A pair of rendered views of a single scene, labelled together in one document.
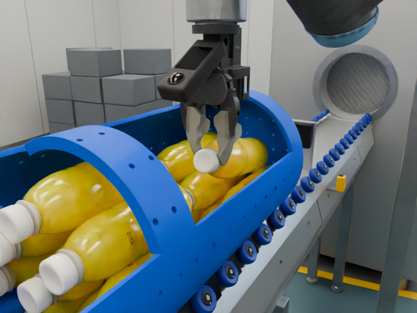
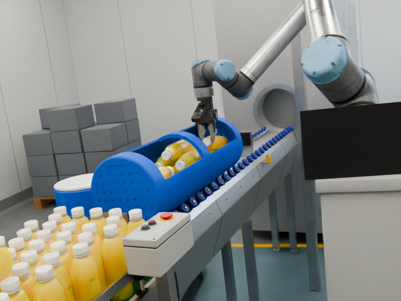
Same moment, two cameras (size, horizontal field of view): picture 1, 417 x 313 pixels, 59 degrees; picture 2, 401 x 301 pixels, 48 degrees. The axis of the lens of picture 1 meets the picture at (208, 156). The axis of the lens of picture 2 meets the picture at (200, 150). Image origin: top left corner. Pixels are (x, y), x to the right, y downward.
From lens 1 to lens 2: 1.51 m
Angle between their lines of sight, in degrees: 9
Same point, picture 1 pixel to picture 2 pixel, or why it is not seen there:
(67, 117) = (49, 170)
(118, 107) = (98, 153)
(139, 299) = (201, 165)
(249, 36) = not seen: hidden behind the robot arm
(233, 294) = (223, 189)
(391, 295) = (311, 223)
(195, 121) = (201, 129)
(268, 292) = (237, 195)
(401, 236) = (307, 186)
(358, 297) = not seen: hidden behind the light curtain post
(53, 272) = (179, 163)
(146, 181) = (197, 141)
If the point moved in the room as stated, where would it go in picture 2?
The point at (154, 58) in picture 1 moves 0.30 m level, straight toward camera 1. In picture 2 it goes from (123, 107) to (125, 109)
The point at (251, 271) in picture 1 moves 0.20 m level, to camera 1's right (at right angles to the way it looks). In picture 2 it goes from (228, 184) to (268, 178)
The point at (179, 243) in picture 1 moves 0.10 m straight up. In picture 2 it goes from (207, 156) to (204, 132)
